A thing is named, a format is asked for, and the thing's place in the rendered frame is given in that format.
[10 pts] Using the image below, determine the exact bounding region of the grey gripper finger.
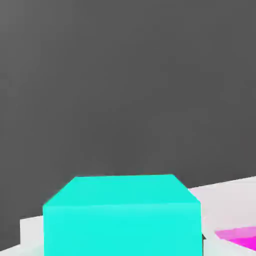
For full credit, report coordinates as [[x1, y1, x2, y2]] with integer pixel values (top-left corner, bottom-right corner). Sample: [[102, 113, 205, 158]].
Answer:
[[200, 233, 208, 256]]

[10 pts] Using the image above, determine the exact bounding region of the small cyan cube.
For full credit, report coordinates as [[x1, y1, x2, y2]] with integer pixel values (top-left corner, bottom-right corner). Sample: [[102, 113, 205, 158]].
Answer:
[[42, 173, 203, 256]]

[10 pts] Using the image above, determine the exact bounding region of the small magenta cube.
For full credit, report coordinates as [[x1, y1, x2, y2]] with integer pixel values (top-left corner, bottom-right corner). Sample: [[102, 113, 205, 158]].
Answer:
[[214, 225, 256, 252]]

